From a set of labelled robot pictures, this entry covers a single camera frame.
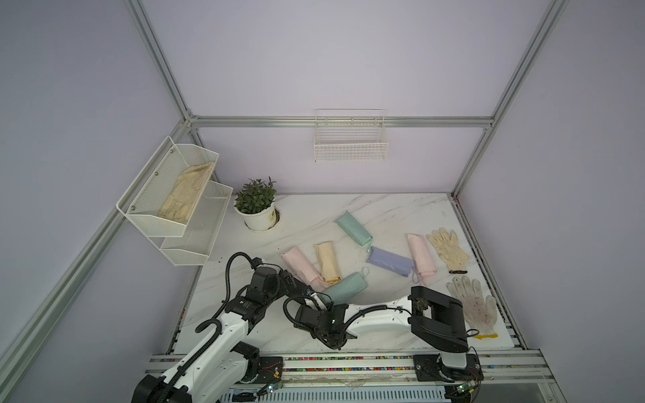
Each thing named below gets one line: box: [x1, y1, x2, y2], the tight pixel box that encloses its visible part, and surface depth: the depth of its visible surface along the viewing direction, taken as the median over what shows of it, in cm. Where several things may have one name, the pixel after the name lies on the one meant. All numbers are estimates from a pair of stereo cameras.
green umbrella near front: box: [320, 266, 370, 305], surface depth 91 cm
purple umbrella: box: [366, 245, 415, 278], surface depth 97 cm
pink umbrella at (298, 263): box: [280, 245, 330, 292], surface depth 95 cm
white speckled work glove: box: [446, 275, 499, 341], surface depth 88 cm
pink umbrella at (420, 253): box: [405, 232, 438, 278], surface depth 98 cm
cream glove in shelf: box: [157, 161, 215, 223], surface depth 81 cm
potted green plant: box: [233, 176, 281, 231], surface depth 99 cm
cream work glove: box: [426, 227, 469, 275], surface depth 103 cm
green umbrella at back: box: [332, 209, 373, 246], surface depth 109 cm
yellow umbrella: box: [314, 240, 342, 285], surface depth 96 cm
